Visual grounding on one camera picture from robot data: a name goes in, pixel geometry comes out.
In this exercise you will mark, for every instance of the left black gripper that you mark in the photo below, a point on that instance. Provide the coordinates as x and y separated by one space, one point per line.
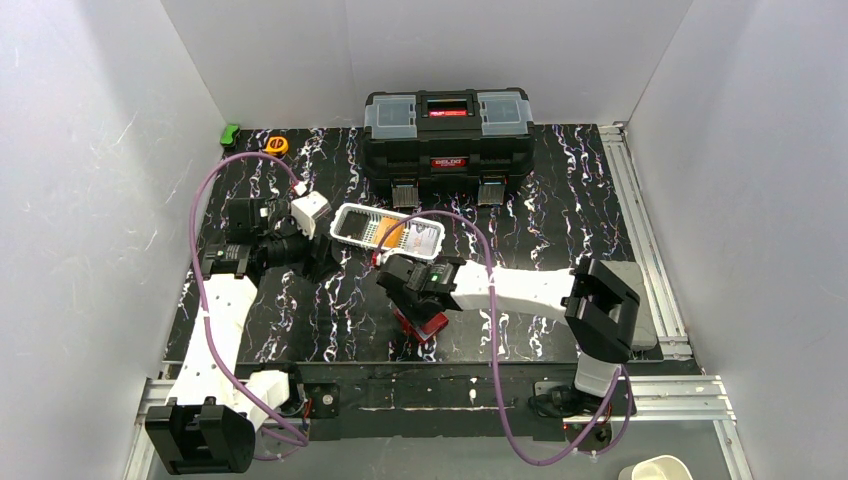
318 254

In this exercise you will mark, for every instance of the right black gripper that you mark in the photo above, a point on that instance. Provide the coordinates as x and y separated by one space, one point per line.
411 307

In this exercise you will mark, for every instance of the red leather card holder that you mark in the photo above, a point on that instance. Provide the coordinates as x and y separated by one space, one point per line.
422 332

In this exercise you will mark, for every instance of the black VIP card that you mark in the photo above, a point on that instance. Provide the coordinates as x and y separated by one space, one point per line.
354 226

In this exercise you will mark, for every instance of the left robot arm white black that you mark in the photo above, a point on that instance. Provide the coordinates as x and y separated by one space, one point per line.
210 419

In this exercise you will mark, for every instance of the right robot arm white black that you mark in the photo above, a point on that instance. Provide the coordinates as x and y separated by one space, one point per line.
598 306

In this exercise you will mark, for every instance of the white VIP card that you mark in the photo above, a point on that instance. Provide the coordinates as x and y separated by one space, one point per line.
422 240

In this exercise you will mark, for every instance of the white plastic basket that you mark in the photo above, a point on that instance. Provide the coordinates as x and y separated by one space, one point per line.
373 228

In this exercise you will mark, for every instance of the orange tape measure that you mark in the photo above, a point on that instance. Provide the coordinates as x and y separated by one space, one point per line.
276 146

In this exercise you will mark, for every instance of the black plastic toolbox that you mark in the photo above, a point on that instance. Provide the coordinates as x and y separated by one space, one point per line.
476 142

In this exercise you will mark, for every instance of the green small object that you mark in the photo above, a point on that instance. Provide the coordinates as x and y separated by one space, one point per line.
229 136

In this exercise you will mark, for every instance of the white cup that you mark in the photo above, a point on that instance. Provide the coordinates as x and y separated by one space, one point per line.
663 467

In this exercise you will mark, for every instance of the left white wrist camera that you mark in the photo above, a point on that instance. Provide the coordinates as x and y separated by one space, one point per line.
307 208

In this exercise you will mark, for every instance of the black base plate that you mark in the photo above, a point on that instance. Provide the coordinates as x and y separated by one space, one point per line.
427 400

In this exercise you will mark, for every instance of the aluminium rail frame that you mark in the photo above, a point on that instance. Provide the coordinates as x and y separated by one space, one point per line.
656 398

